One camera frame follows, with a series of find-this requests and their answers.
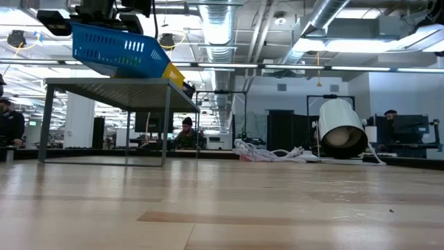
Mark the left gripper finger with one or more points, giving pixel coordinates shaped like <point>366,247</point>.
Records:
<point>132,22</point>
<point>53,22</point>

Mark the white desk lamp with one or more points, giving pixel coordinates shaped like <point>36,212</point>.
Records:
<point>338,121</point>

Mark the grey perforated metal shelf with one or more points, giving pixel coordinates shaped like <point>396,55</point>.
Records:
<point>121,92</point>

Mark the white pillar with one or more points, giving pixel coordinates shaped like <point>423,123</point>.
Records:
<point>79,121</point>

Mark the long ceiling light strip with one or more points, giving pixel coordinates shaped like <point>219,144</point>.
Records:
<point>243,65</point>

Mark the black frame stand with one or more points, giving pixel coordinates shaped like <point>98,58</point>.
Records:
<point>222,92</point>
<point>329,96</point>

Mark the round ceiling lamp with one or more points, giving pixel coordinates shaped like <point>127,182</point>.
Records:
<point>280,19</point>

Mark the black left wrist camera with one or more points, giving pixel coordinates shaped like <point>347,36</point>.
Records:
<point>137,6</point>

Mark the blue plastic basket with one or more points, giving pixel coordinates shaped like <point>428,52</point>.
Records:
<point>114,52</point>

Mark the person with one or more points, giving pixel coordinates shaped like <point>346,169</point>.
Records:
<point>187,137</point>
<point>390,114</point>
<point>12,125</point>

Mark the black cabinet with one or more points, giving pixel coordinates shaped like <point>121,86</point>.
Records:
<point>281,123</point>

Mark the yellow plastic basket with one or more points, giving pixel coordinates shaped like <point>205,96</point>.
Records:
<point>173,74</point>

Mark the small black tripod camera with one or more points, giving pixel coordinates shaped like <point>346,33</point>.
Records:
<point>436,122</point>

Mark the black ceiling spotlight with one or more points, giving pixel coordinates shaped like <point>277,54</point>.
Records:
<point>168,41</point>
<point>16,38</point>

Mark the white cylinder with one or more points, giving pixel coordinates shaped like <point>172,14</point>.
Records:
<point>371,133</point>

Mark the black monitor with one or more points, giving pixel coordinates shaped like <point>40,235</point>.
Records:
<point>152,122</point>
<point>411,125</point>

